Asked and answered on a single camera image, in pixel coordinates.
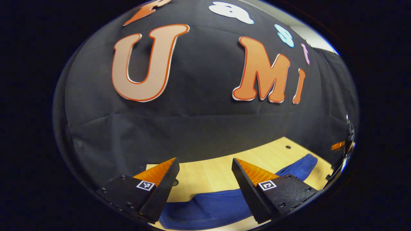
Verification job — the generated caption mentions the blue jeans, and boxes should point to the blue jeans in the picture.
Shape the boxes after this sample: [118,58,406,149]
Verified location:
[159,153,318,231]

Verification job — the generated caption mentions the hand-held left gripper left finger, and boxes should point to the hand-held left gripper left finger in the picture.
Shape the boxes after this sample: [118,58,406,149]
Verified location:
[96,157,180,224]

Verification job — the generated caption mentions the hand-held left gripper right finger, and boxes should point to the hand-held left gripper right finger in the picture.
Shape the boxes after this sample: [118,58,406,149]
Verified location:
[232,158,318,224]

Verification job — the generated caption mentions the black backdrop cloth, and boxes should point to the black backdrop cloth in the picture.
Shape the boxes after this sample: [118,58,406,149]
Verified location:
[53,0,359,193]

